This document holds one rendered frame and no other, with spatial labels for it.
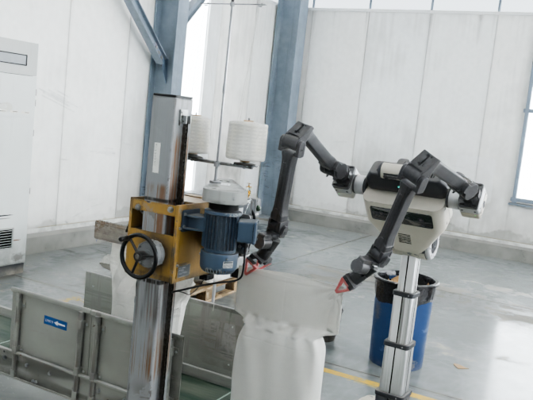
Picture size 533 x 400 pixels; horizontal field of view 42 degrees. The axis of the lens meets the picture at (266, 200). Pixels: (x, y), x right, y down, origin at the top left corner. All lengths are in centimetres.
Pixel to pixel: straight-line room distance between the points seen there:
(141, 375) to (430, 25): 900
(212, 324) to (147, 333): 79
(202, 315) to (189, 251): 87
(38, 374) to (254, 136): 168
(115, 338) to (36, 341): 51
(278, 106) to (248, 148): 895
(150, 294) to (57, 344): 86
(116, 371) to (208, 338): 55
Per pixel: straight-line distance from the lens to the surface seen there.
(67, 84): 793
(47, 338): 359
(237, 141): 276
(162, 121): 272
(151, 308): 283
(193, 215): 272
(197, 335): 367
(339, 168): 310
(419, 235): 323
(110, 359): 334
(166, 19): 904
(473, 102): 1088
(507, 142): 1076
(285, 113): 1162
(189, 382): 353
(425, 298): 508
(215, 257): 268
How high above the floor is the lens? 171
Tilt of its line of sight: 7 degrees down
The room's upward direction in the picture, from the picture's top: 6 degrees clockwise
